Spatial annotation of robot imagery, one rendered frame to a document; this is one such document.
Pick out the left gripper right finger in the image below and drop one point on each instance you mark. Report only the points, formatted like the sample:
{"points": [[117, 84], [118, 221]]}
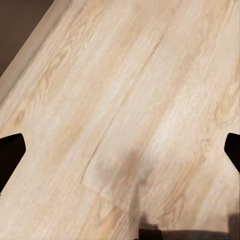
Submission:
{"points": [[232, 149]]}

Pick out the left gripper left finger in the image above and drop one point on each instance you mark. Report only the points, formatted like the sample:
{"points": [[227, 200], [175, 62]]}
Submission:
{"points": [[12, 149]]}

